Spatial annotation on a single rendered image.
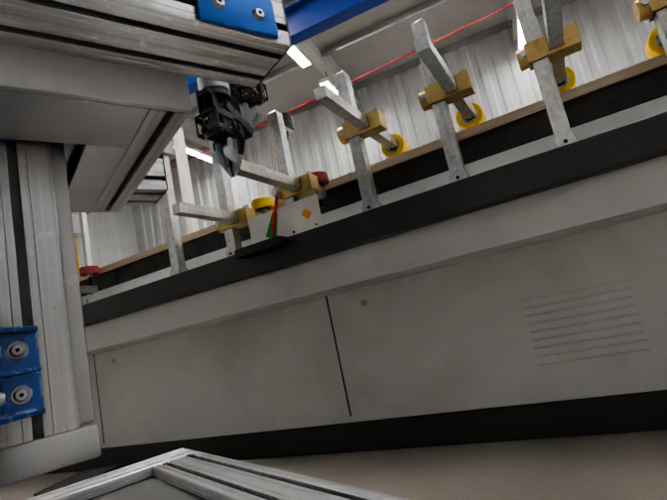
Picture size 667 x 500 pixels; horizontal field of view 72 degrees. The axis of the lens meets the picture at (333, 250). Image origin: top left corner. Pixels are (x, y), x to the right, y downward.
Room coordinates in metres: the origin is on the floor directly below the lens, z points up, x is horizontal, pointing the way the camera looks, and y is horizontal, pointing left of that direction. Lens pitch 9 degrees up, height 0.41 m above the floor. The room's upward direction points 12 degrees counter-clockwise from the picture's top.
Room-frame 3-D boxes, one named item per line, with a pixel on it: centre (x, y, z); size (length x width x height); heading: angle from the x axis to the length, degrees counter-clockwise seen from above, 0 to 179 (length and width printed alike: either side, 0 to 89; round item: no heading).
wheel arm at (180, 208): (1.41, 0.30, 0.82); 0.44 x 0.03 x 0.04; 153
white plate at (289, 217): (1.35, 0.13, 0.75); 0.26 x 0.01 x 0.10; 63
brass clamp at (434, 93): (1.13, -0.37, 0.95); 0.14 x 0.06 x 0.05; 63
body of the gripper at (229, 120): (1.04, 0.21, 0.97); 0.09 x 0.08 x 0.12; 153
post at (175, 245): (1.59, 0.55, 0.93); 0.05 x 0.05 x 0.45; 63
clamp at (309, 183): (1.35, 0.07, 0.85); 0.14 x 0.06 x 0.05; 63
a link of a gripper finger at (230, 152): (1.04, 0.19, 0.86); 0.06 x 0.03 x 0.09; 153
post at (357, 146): (1.25, -0.13, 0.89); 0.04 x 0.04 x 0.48; 63
